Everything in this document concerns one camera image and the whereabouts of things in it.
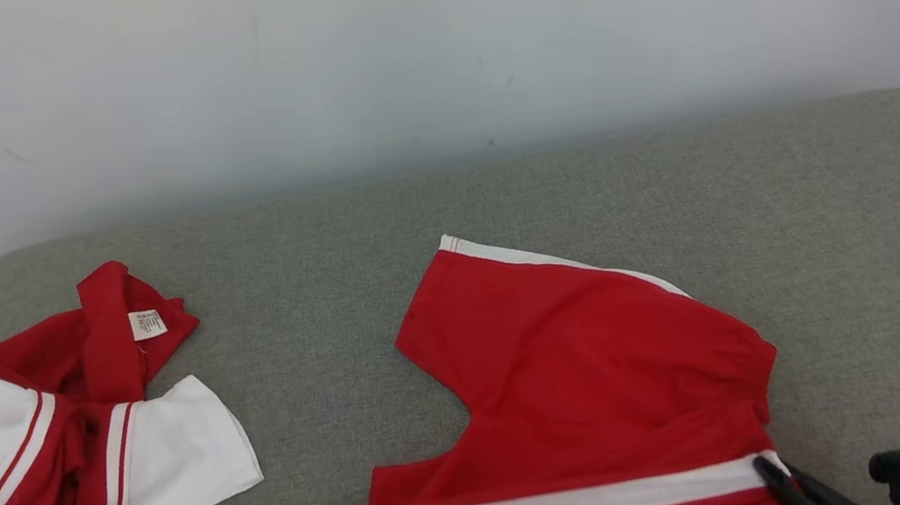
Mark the red shirt with white sleeves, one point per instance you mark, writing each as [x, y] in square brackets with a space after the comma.
[167, 460]

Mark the red shorts with white stripes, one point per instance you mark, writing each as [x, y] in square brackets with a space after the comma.
[596, 374]

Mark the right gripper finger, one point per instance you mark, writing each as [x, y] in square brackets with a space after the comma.
[828, 500]
[791, 496]

